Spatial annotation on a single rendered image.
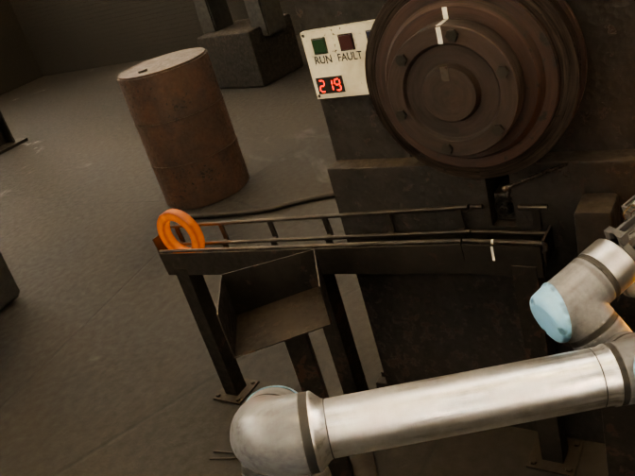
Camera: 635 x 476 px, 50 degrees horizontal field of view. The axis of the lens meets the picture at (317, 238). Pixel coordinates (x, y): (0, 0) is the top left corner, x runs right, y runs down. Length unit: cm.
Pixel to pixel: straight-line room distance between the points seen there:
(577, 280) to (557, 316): 7
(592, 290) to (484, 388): 27
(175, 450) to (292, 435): 157
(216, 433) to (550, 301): 160
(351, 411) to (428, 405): 11
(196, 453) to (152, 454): 17
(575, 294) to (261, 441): 54
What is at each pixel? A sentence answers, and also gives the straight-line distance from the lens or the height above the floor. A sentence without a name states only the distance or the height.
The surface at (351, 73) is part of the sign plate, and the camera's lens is 179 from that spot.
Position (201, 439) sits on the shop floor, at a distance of 251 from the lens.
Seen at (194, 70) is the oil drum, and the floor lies 82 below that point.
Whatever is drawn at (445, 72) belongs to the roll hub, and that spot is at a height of 116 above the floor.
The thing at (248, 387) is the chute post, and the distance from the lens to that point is 263.
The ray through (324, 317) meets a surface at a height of 61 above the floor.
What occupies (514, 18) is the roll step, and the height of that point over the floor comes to 123.
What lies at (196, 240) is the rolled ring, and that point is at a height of 66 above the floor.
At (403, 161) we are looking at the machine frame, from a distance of 182.
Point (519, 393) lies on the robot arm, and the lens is 101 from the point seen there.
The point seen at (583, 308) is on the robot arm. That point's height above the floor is 87.
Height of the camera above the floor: 154
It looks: 26 degrees down
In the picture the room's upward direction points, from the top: 17 degrees counter-clockwise
